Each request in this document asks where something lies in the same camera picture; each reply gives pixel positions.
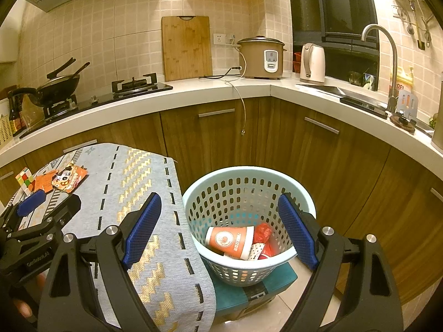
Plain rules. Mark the orange paper cup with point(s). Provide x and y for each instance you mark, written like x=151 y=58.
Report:
x=228 y=240

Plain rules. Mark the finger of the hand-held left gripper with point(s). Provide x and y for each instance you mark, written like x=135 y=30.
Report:
x=67 y=207
x=31 y=202

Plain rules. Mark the orange panda snack packet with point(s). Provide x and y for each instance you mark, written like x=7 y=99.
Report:
x=69 y=178

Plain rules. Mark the round sink plug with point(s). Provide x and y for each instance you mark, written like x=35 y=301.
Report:
x=403 y=123

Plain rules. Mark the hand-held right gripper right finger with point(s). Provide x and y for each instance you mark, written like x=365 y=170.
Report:
x=297 y=228

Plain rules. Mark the red cups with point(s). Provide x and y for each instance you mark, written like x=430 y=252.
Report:
x=297 y=62

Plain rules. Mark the yellow plastic basket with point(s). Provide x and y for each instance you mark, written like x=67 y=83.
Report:
x=5 y=131

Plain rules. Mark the dark window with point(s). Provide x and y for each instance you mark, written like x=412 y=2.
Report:
x=346 y=7

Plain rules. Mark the colourful puzzle cube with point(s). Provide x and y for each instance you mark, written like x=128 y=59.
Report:
x=25 y=178

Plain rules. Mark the orange torn wrapper piece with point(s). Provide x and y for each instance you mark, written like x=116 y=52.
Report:
x=43 y=181

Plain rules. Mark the black gas stove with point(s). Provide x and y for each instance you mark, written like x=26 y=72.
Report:
x=138 y=86

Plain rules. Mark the glass jars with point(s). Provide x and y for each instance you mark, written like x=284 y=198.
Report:
x=361 y=80

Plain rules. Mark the grey patterned table cloth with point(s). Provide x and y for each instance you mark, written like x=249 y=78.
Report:
x=138 y=179

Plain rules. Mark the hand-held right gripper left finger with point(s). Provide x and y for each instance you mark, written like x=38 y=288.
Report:
x=142 y=228

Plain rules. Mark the hanging kitchen utensils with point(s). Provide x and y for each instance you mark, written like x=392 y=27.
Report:
x=412 y=13

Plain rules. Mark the beige rice cooker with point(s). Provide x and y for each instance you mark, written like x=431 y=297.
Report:
x=252 y=58

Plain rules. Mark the wooden base cabinet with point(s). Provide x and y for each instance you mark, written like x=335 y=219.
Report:
x=294 y=152

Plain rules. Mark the dark sauce bottle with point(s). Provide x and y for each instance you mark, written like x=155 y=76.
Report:
x=14 y=117

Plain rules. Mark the teal cardboard box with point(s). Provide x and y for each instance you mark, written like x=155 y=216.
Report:
x=228 y=297

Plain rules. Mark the grey metal holder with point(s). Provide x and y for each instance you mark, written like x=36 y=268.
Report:
x=408 y=105

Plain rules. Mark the black wok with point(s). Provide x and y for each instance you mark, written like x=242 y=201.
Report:
x=57 y=88

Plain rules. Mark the light blue plastic waste basket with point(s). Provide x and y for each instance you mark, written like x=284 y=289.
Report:
x=214 y=186

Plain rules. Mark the red plastic bag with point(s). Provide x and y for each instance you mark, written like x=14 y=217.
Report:
x=263 y=233

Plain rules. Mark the white wall outlet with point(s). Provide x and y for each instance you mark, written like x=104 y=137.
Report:
x=218 y=38

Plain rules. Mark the steel kitchen sink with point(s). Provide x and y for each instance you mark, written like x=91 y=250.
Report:
x=328 y=90

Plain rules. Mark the person's left hand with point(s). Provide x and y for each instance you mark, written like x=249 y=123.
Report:
x=23 y=309

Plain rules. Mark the cream electric kettle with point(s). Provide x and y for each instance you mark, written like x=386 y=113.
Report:
x=311 y=62

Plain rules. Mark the wooden cutting board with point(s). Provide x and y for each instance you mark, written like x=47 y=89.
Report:
x=187 y=48

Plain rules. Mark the metal kitchen faucet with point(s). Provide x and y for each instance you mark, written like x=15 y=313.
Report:
x=392 y=69

